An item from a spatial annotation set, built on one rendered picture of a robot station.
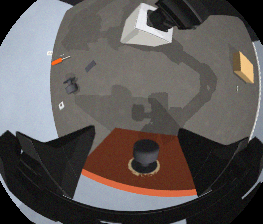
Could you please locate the orange-handled screwdriver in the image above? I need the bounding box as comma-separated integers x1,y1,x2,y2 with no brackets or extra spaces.
51,56,70,65

